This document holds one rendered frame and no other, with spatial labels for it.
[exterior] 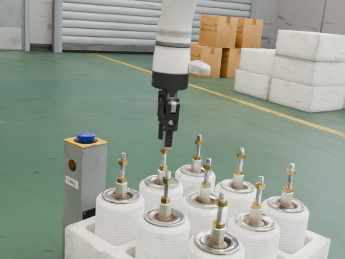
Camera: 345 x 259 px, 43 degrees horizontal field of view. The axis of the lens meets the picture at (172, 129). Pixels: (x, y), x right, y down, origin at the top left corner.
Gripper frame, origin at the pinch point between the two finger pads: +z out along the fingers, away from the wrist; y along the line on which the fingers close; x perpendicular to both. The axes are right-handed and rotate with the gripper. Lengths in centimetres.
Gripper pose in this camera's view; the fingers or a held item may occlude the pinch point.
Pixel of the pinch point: (165, 137)
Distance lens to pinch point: 93.7
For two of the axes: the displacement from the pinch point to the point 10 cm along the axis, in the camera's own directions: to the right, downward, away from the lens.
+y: 1.6, 2.7, -9.5
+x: 9.8, 0.4, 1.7
